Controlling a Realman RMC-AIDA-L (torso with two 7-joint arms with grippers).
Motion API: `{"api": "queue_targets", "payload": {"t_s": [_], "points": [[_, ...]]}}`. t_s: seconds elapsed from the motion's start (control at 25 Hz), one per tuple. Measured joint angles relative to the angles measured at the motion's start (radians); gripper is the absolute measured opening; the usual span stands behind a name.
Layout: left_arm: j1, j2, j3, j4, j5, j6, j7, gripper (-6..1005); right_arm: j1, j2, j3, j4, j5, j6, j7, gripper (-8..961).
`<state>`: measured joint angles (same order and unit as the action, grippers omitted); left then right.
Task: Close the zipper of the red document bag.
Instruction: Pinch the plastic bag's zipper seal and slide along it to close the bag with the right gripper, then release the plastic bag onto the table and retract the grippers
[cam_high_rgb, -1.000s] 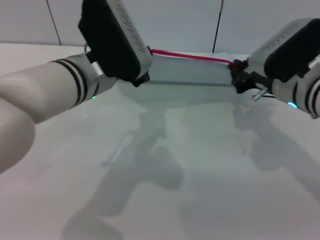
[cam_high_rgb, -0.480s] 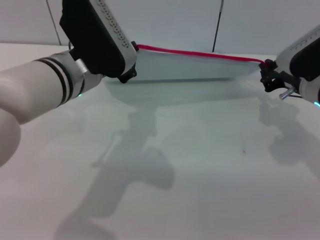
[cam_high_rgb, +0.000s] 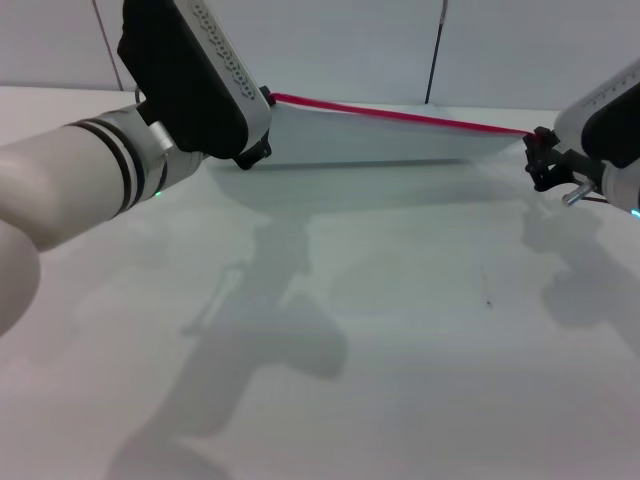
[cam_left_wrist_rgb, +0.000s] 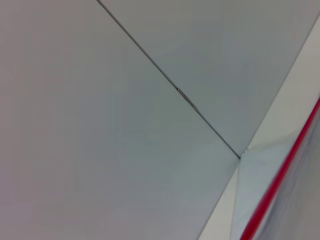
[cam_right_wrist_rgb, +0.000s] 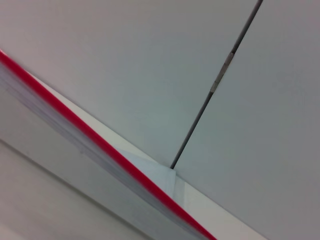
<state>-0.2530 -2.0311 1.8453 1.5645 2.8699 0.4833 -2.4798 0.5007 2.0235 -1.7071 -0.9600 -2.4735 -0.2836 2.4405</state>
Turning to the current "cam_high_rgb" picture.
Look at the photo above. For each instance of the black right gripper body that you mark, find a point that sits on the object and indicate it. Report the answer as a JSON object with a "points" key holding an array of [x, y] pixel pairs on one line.
{"points": [[575, 164]]}

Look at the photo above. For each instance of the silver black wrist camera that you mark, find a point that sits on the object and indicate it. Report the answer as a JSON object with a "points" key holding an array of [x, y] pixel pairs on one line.
{"points": [[610, 120], [190, 85]]}

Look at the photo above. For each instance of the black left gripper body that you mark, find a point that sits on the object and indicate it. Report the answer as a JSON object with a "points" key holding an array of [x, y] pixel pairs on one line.
{"points": [[250, 159]]}

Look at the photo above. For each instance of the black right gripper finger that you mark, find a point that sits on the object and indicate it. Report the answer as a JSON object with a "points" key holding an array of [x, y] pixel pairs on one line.
{"points": [[547, 142], [540, 172]]}

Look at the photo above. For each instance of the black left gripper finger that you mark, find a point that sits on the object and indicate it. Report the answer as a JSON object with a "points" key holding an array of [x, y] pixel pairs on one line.
{"points": [[270, 99]]}

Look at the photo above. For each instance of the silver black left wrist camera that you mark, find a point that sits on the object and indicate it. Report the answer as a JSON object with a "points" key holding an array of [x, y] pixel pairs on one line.
{"points": [[190, 85]]}

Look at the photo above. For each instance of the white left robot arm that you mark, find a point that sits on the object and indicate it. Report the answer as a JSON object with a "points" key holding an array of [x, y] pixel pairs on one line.
{"points": [[65, 180]]}

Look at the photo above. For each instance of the clear bag with red zipper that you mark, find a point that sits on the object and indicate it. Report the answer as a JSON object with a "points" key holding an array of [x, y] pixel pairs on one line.
{"points": [[375, 142]]}

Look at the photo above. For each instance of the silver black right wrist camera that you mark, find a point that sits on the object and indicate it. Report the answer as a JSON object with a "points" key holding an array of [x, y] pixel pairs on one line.
{"points": [[610, 120]]}

